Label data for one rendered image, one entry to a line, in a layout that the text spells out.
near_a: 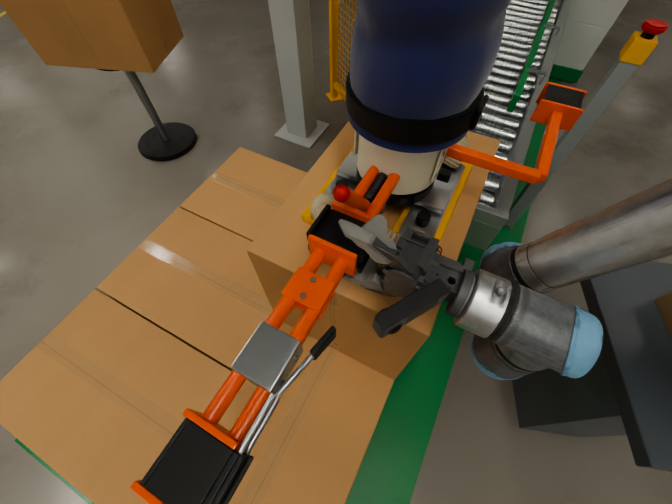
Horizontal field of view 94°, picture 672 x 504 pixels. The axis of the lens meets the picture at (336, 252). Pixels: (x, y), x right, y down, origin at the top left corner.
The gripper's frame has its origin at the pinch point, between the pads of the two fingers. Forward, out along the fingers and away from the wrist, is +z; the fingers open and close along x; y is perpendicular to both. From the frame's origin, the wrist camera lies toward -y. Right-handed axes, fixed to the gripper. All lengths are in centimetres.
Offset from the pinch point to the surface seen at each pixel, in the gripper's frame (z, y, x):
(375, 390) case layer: -16, -6, -53
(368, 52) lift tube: 5.1, 19.3, 20.4
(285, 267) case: 11.1, -0.7, -13.0
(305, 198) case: 16.9, 17.0, -13.0
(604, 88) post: -48, 123, -24
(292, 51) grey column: 98, 135, -48
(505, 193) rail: -31, 81, -48
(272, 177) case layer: 56, 50, -53
